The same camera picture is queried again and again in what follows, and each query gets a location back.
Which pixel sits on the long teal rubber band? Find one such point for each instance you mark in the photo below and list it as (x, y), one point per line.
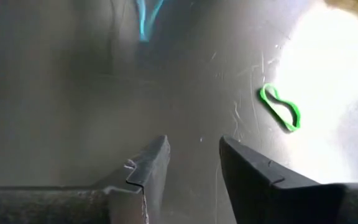
(142, 28)

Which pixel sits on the green rubber band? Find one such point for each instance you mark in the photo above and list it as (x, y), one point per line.
(297, 118)

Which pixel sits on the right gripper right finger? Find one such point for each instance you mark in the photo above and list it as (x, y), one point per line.
(275, 199)

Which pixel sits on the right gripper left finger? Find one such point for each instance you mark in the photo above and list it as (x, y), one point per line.
(129, 199)

